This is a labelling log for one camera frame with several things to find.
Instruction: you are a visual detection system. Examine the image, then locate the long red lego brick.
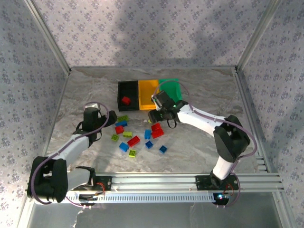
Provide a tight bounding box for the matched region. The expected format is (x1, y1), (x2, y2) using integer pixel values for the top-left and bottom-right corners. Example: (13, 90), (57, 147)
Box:
(127, 135), (141, 148)

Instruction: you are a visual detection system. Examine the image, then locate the yellow plastic bin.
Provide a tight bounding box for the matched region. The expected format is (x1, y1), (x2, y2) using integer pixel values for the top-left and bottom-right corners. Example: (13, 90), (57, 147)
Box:
(137, 79), (160, 111)

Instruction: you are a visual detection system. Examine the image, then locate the green plastic bin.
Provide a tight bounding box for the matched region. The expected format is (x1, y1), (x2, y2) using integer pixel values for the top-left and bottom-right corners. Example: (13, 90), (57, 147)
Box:
(158, 77), (183, 103)

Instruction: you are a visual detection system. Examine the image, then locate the black plastic bin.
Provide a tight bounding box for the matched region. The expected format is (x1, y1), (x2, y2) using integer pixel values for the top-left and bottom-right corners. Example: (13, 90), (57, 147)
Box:
(117, 80), (140, 112)

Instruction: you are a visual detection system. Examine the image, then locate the black controller board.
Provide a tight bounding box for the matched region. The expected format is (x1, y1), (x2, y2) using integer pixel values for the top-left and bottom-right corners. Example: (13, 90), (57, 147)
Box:
(78, 193), (98, 205)

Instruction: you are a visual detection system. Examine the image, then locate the controller board with LED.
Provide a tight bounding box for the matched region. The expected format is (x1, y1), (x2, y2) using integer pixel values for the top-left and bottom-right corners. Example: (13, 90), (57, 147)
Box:
(212, 192), (231, 205)

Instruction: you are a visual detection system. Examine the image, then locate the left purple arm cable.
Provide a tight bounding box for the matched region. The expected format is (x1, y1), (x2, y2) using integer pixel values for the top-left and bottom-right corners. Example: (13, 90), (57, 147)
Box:
(30, 102), (110, 209)

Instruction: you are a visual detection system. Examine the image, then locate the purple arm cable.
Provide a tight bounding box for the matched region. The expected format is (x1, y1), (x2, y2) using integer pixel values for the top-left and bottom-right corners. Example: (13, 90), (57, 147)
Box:
(152, 82), (259, 209)
(30, 102), (110, 209)

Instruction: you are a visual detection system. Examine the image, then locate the aluminum side rail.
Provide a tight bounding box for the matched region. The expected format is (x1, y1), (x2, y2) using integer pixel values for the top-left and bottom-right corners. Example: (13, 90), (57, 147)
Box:
(234, 67), (270, 173)
(42, 70), (72, 157)

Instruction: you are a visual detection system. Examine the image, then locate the aluminum rear rail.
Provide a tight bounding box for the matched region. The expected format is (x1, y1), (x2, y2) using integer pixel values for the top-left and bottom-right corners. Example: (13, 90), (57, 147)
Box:
(70, 66), (238, 71)

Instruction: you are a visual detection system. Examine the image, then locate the aluminum base rail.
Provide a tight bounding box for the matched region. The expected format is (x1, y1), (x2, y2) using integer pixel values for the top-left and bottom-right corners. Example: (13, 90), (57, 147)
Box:
(94, 172), (285, 193)

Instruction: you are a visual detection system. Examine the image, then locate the white slotted cable duct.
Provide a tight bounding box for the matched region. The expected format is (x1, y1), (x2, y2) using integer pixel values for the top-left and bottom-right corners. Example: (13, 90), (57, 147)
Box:
(64, 191), (216, 204)

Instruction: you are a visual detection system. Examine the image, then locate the aluminum corner post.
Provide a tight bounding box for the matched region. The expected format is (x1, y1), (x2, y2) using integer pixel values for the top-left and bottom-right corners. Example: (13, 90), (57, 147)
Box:
(23, 0), (72, 75)
(235, 0), (285, 72)

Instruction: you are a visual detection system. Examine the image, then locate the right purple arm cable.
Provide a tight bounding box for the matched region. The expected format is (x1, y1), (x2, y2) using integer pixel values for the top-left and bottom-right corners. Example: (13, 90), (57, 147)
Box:
(152, 82), (259, 209)

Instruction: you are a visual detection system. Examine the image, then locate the aluminum frame leg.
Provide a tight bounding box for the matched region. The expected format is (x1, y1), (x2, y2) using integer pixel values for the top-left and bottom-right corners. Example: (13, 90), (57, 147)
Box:
(272, 191), (294, 228)
(18, 201), (36, 228)

